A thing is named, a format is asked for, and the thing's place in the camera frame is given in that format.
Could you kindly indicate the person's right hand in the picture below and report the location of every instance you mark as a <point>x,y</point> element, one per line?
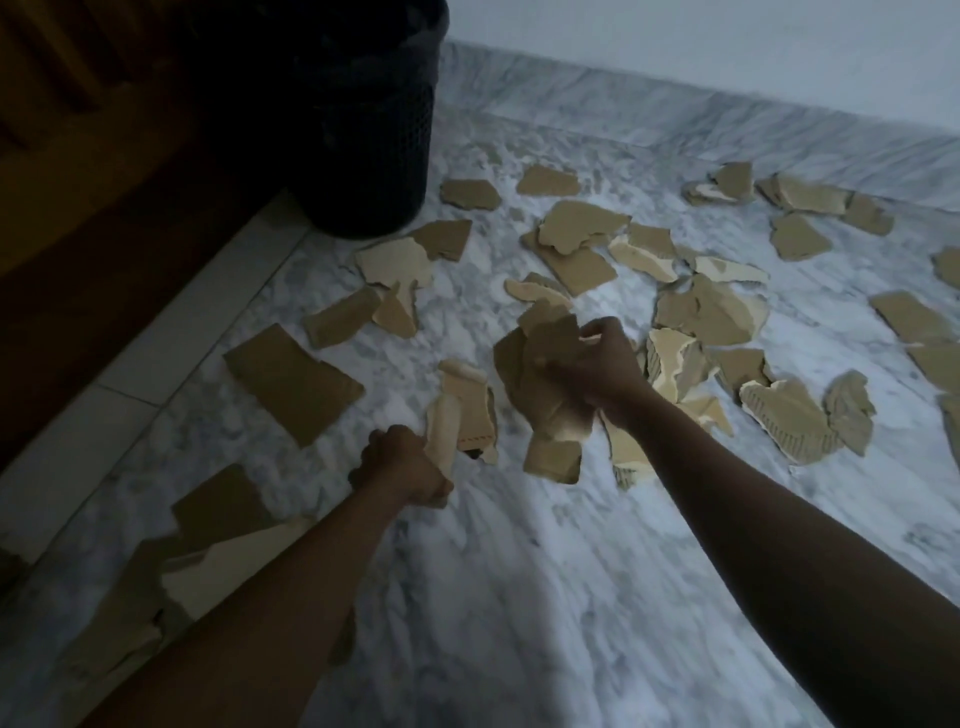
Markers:
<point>611,375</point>

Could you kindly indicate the person's left hand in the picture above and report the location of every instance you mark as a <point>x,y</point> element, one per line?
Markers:
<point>401,465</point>

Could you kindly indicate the torn brown paper piece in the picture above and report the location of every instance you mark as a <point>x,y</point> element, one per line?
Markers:
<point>461,405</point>
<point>551,420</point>

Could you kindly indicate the scatter of brown paper pieces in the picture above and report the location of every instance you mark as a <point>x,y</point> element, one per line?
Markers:
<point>292,382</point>

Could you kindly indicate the black bin with liner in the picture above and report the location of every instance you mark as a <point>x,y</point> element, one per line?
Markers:
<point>367,165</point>

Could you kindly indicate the person's left forearm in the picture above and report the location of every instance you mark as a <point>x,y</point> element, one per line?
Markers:
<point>247,630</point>

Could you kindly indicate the person's right forearm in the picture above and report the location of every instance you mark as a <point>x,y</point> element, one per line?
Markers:
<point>810,562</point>

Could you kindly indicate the brown wooden door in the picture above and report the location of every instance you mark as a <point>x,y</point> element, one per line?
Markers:
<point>90,187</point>

